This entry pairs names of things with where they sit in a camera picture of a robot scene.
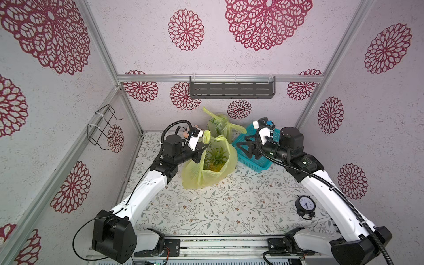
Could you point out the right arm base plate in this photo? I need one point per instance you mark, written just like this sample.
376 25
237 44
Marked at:
281 246

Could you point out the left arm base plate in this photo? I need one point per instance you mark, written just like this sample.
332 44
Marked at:
171 248

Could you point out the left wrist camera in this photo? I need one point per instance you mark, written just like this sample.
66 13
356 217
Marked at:
192 141

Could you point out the teal plastic basket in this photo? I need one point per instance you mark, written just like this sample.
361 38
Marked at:
247 152

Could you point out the pineapple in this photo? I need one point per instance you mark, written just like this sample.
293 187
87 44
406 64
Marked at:
215 159

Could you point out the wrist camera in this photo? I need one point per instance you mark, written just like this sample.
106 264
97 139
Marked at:
264 131
192 141

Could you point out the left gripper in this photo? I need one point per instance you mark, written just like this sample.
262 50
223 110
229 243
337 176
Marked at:
200 148

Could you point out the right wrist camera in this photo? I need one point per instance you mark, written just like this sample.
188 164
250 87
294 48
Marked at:
264 131

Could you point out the green avocado plastic bag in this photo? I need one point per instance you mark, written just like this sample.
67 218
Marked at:
193 174
219 124

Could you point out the black wire wall rack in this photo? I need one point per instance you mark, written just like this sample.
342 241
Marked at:
98 130

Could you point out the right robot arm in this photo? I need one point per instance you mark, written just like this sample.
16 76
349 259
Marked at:
360 241

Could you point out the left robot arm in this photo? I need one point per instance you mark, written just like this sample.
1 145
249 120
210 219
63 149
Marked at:
114 234

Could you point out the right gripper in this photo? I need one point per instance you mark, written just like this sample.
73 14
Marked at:
257 147

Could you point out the small black alarm clock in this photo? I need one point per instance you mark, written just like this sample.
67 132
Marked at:
305 207

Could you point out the aluminium front rail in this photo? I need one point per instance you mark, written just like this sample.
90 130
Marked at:
230 250

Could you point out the grey metal wall shelf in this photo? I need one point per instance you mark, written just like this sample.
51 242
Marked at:
232 89

